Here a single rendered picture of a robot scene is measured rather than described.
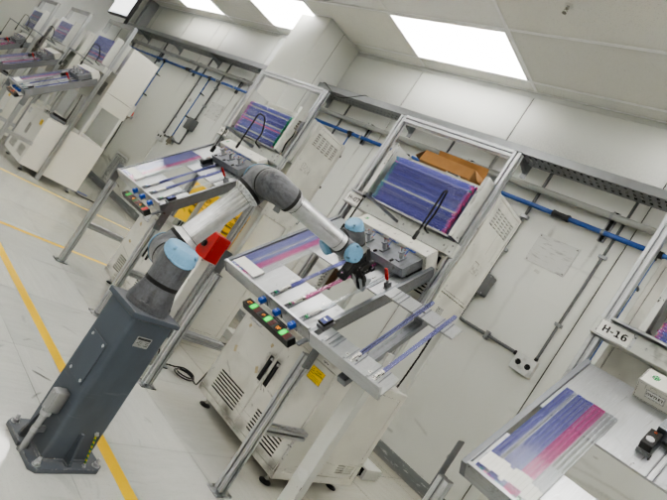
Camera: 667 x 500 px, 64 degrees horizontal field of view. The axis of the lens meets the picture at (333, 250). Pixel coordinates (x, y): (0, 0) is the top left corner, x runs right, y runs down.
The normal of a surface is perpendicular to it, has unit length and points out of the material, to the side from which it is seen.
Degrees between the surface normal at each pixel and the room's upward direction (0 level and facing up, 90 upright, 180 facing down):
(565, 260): 90
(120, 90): 90
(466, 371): 89
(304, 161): 90
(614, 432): 44
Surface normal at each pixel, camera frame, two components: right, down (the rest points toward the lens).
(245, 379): -0.55, -0.37
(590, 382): 0.00, -0.86
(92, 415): 0.67, 0.43
